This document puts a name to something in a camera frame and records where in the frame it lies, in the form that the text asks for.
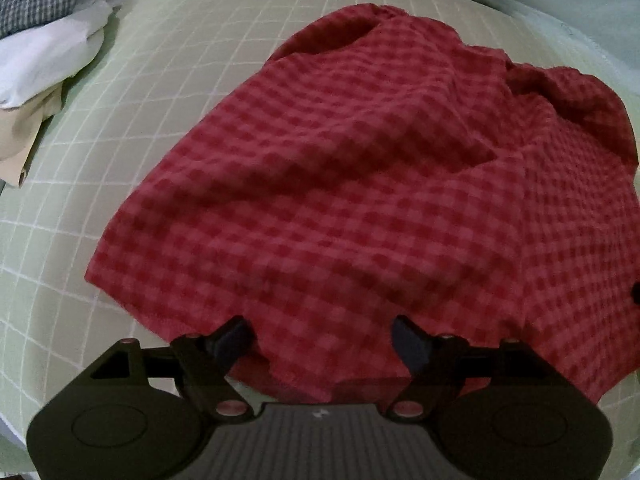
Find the white folded garment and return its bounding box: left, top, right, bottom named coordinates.
left=1, top=0, right=113, bottom=108

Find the green grid bed sheet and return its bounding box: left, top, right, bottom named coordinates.
left=1, top=0, right=612, bottom=476

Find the red checkered cloth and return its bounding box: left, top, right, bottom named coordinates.
left=86, top=4, right=639, bottom=402

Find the beige folded garment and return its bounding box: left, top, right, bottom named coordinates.
left=1, top=79, right=66, bottom=186

